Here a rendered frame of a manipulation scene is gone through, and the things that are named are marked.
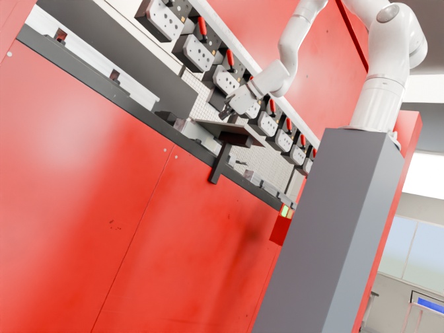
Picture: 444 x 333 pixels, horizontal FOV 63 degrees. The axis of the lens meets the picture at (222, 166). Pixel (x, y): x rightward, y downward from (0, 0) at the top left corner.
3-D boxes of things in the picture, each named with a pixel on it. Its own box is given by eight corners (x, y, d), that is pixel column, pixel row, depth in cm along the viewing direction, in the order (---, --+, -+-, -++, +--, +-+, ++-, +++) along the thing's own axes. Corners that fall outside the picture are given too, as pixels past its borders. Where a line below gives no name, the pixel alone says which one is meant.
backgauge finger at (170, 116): (189, 123, 156) (193, 113, 157) (151, 117, 172) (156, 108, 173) (205, 135, 165) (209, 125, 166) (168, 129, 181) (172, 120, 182)
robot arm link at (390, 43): (410, 98, 109) (431, 32, 114) (389, 63, 97) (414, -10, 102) (372, 99, 118) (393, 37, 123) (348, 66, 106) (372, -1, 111)
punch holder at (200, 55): (184, 51, 136) (201, 14, 139) (170, 51, 142) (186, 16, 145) (207, 74, 147) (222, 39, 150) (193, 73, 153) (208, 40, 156)
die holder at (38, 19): (15, 32, 94) (32, 1, 96) (6, 33, 98) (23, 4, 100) (149, 121, 132) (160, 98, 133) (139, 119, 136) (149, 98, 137)
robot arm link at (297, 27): (301, 37, 160) (269, 97, 158) (287, 13, 148) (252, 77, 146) (319, 40, 154) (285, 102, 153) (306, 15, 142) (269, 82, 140)
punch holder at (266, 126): (259, 125, 181) (271, 96, 184) (246, 123, 187) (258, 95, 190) (273, 138, 192) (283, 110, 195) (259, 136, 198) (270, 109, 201)
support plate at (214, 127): (244, 127, 134) (244, 125, 134) (193, 120, 150) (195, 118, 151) (266, 147, 147) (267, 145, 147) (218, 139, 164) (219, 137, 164)
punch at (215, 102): (207, 106, 155) (215, 86, 157) (203, 106, 157) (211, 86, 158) (219, 117, 163) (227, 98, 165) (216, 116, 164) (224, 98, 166)
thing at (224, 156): (228, 186, 136) (248, 135, 140) (201, 178, 145) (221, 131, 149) (233, 189, 139) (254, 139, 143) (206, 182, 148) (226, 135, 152)
